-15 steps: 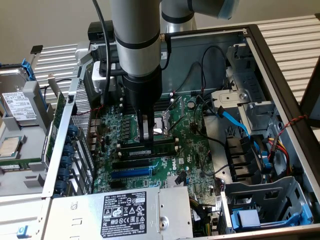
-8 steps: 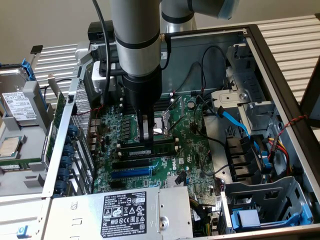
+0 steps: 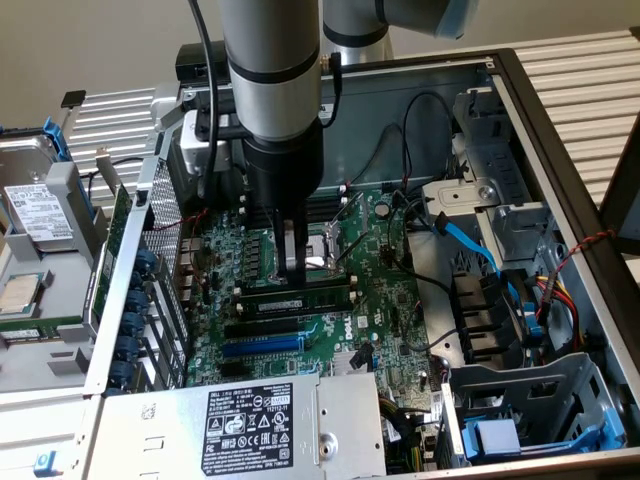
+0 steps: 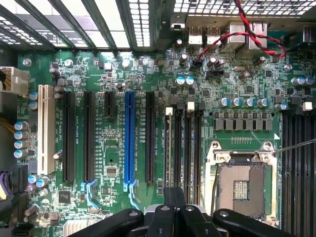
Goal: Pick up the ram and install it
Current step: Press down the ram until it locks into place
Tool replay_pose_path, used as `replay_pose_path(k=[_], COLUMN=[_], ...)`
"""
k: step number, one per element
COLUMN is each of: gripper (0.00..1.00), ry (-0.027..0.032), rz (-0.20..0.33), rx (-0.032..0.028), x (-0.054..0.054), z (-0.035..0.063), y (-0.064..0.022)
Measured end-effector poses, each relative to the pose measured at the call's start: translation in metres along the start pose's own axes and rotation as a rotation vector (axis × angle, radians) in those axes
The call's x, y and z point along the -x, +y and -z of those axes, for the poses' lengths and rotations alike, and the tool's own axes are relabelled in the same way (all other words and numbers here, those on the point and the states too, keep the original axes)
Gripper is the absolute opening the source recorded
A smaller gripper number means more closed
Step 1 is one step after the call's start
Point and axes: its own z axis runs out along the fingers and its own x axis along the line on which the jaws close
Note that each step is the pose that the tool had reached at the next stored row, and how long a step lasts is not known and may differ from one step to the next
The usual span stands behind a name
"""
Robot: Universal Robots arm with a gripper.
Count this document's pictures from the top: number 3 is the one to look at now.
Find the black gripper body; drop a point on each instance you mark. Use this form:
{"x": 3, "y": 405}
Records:
{"x": 282, "y": 170}

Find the green RAM stick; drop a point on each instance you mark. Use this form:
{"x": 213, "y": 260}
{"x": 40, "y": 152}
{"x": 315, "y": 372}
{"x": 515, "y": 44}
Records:
{"x": 325, "y": 299}
{"x": 45, "y": 326}

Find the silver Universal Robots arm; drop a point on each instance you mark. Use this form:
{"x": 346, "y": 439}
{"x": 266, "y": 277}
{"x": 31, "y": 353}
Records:
{"x": 270, "y": 60}

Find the CPU socket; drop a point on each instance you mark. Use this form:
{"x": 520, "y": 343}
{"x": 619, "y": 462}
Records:
{"x": 325, "y": 240}

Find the thin metal locking lever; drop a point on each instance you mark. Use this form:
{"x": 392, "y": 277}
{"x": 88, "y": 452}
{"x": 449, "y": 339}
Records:
{"x": 352, "y": 250}

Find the coin cell battery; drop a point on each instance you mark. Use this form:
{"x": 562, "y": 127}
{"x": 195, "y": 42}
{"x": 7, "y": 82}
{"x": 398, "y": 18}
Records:
{"x": 382, "y": 209}

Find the green Dell motherboard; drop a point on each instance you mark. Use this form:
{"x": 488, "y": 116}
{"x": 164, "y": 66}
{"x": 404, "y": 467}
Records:
{"x": 380, "y": 280}

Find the long black expansion slot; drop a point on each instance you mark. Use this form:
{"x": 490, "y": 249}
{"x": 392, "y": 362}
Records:
{"x": 260, "y": 329}

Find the blue expansion slot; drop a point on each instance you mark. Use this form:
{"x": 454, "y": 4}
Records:
{"x": 260, "y": 347}

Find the open PC case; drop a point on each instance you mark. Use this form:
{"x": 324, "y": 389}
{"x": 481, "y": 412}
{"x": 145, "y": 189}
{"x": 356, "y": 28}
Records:
{"x": 375, "y": 100}

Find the silver chipset heatsink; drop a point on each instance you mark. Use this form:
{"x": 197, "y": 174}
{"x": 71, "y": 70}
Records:
{"x": 342, "y": 365}

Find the short black expansion slot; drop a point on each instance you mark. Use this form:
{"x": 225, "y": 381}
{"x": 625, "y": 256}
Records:
{"x": 232, "y": 370}

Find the blue card retention clip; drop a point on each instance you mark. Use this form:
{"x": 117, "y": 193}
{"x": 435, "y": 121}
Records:
{"x": 126, "y": 348}
{"x": 146, "y": 261}
{"x": 136, "y": 302}
{"x": 120, "y": 372}
{"x": 131, "y": 325}

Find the green graphics card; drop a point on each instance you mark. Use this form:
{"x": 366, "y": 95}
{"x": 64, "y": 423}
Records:
{"x": 117, "y": 215}

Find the black fan shroud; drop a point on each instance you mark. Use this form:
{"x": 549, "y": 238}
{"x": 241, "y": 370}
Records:
{"x": 480, "y": 310}

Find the black power supply label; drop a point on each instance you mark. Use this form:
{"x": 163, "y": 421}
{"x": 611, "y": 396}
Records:
{"x": 245, "y": 430}

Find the metal drive cage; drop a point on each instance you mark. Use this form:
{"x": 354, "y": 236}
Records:
{"x": 500, "y": 170}

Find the silver power supply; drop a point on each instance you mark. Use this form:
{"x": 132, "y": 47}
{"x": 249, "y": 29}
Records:
{"x": 165, "y": 430}

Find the grey parts rack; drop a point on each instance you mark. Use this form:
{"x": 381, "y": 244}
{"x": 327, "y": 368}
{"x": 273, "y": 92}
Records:
{"x": 65, "y": 280}

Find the silver hard disk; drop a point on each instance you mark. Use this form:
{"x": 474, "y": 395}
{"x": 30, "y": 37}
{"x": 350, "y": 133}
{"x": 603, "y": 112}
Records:
{"x": 30, "y": 165}

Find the blue disk caddy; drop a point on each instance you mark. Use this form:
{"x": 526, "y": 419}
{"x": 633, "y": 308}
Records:
{"x": 495, "y": 437}

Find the silver CPU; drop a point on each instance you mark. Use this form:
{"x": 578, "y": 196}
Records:
{"x": 17, "y": 295}

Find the metal disk bay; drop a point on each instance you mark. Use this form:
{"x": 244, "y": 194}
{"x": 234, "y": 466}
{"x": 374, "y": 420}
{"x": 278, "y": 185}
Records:
{"x": 565, "y": 380}

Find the dark framed panel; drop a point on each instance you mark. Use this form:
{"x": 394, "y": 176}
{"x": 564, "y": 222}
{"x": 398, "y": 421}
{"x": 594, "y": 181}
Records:
{"x": 625, "y": 200}

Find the blue square button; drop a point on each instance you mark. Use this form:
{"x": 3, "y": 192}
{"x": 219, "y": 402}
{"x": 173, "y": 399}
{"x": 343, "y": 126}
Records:
{"x": 46, "y": 462}

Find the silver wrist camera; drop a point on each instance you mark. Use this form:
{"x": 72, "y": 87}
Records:
{"x": 192, "y": 147}

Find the silver metal bracket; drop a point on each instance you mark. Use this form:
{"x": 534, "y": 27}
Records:
{"x": 165, "y": 105}

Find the black capped metal post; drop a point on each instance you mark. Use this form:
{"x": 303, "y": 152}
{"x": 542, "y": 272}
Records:
{"x": 73, "y": 98}

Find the blue disk bracket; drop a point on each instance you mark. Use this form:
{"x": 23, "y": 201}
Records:
{"x": 52, "y": 135}

